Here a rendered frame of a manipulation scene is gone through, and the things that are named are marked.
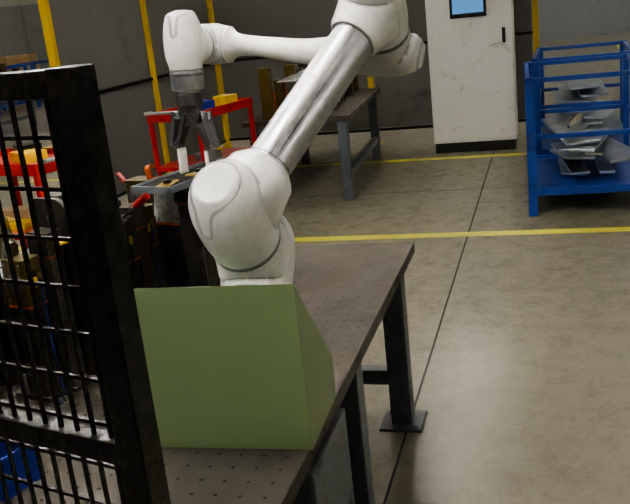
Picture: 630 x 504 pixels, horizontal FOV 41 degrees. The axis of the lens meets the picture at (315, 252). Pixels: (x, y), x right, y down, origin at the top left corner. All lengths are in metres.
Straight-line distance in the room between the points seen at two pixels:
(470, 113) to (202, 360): 6.99
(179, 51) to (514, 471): 1.75
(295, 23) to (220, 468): 8.13
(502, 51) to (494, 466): 5.91
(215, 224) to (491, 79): 6.98
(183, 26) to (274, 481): 1.20
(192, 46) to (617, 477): 1.90
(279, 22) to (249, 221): 8.07
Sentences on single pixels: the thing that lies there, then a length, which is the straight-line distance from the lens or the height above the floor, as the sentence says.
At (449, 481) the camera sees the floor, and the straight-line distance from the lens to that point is 3.00.
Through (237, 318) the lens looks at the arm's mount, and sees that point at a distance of 1.72.
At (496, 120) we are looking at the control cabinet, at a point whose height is 0.30.
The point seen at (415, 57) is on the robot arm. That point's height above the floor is 1.43.
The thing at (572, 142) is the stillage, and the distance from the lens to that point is 6.23.
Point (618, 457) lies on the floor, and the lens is 3.15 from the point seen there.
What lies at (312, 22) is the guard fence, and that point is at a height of 1.37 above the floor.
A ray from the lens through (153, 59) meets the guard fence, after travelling 8.40.
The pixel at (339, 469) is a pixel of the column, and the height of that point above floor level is 0.56.
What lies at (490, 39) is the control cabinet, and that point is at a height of 1.07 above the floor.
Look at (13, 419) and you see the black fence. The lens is 1.07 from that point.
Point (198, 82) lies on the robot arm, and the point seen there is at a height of 1.41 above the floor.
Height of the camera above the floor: 1.58
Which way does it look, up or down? 16 degrees down
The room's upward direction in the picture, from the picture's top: 6 degrees counter-clockwise
